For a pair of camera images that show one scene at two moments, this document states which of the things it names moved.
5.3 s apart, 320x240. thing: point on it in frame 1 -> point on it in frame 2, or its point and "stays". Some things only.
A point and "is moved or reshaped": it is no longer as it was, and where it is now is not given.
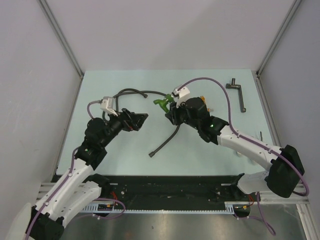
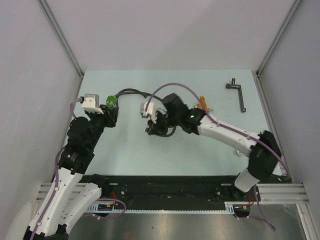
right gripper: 172,115 -> 155,128
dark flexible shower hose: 145,94 -> 129,90
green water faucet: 169,98 is moved or reshaped
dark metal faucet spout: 233,85 stays
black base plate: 177,193 stays
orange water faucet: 203,98 stays
